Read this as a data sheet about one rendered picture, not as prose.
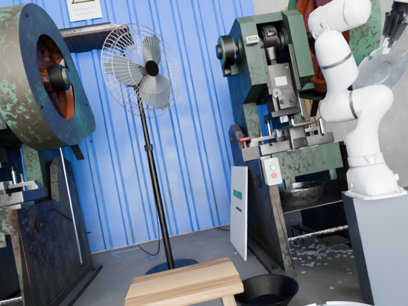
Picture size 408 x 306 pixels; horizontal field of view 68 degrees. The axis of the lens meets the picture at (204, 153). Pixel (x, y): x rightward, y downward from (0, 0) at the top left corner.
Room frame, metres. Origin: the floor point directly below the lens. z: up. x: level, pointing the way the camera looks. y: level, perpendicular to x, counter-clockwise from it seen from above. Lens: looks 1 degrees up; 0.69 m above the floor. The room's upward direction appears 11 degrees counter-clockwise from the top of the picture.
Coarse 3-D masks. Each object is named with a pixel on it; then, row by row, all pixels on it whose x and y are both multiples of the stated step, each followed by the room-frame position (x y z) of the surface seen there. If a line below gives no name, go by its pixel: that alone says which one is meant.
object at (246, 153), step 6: (240, 150) 1.64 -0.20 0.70; (246, 150) 1.62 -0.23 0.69; (252, 150) 1.62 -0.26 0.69; (258, 150) 1.63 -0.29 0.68; (240, 156) 1.67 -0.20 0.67; (246, 156) 1.62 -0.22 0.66; (252, 156) 1.62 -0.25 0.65; (258, 156) 1.63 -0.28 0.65; (258, 162) 1.65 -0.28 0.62; (258, 168) 1.67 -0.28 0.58
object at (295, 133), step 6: (288, 126) 1.67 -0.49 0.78; (294, 126) 1.62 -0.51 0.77; (300, 126) 1.73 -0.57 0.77; (288, 132) 1.74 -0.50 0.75; (294, 132) 1.73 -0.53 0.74; (300, 132) 1.73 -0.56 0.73; (288, 138) 1.75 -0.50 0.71; (294, 138) 1.73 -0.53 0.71; (300, 138) 1.73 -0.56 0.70; (306, 138) 1.74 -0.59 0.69; (294, 144) 1.72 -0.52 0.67; (300, 144) 1.73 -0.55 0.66; (306, 144) 1.74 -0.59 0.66
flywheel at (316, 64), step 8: (304, 0) 2.03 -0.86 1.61; (312, 0) 1.98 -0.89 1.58; (320, 0) 1.89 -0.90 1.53; (328, 0) 1.80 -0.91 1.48; (296, 8) 2.14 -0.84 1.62; (304, 8) 2.08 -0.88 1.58; (312, 8) 2.01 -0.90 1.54; (304, 16) 2.12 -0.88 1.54; (344, 32) 1.66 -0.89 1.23; (312, 48) 2.16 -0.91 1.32; (312, 56) 2.15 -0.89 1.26; (320, 72) 2.06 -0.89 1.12; (312, 80) 2.12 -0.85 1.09; (320, 80) 2.06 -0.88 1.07; (320, 88) 2.03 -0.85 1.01
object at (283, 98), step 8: (272, 64) 1.87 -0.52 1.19; (280, 64) 1.83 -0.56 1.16; (288, 64) 1.83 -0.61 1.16; (272, 72) 1.82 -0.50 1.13; (280, 72) 1.83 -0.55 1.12; (288, 72) 1.83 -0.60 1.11; (272, 80) 1.82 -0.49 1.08; (280, 80) 1.83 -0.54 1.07; (288, 80) 1.83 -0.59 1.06; (272, 88) 1.82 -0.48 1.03; (280, 88) 1.83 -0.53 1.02; (288, 88) 1.83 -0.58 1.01; (272, 96) 1.82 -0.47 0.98; (280, 96) 1.79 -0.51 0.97; (288, 96) 1.80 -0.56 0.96; (272, 104) 1.84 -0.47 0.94; (280, 104) 1.79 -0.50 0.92; (288, 104) 1.80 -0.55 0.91; (296, 104) 1.83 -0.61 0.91
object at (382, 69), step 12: (396, 48) 1.42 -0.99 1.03; (372, 60) 1.44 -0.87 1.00; (384, 60) 1.45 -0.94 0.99; (396, 60) 1.47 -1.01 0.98; (360, 72) 1.47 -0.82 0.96; (372, 72) 1.49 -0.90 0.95; (384, 72) 1.51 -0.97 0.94; (396, 72) 1.52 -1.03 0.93; (360, 84) 1.52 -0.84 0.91; (372, 84) 1.54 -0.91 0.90; (384, 84) 1.56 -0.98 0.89
